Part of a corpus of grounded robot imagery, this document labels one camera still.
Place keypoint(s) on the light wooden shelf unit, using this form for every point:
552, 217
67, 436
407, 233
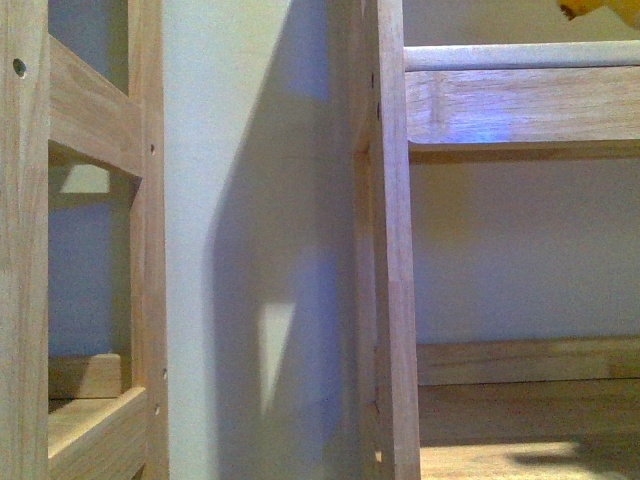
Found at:
496, 167

